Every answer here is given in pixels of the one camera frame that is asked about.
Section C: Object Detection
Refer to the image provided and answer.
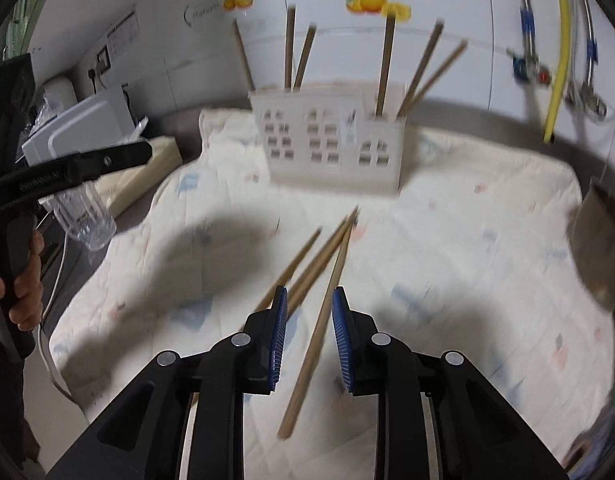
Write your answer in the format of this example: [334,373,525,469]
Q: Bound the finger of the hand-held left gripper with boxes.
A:
[18,140,153,207]

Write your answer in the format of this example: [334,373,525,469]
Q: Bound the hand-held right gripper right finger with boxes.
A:
[331,286,571,480]

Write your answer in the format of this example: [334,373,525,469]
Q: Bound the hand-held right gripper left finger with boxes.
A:
[45,285,288,480]

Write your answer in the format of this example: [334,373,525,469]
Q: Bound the wooden chopstick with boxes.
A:
[232,18,256,92]
[284,6,297,91]
[376,16,397,115]
[274,215,349,308]
[396,41,469,118]
[294,24,317,92]
[401,20,445,108]
[286,206,361,319]
[252,228,323,313]
[278,217,359,441]

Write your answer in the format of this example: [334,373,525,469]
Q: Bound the beige plastic utensil holder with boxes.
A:
[248,80,408,197]

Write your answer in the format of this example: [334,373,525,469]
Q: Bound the person's left hand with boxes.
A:
[0,232,46,333]

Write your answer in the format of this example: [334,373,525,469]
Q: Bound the white countertop appliance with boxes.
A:
[22,85,138,167]

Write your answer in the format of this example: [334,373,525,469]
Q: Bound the clear glass mug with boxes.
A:
[52,180,117,252]

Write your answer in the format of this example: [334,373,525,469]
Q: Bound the cream printed quilted mat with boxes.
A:
[40,107,615,480]

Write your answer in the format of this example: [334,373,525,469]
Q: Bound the stainless steel pot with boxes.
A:
[566,180,615,311]

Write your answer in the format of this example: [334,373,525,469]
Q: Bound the dark patterned cloth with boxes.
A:
[562,410,615,476]

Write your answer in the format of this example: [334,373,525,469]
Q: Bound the wall power socket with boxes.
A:
[88,46,113,93]

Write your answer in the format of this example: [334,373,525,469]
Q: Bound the black and white wall label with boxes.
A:
[106,10,139,52]

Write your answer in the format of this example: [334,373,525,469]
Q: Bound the white power cable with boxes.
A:
[36,240,81,406]

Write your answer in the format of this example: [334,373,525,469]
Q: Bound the metal wall valve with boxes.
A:
[510,55,553,86]
[565,82,608,121]

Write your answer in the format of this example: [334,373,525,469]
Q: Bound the braided metal hose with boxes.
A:
[572,0,602,96]
[512,0,538,61]

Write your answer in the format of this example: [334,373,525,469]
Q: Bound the yellow gas hose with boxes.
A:
[542,0,573,145]

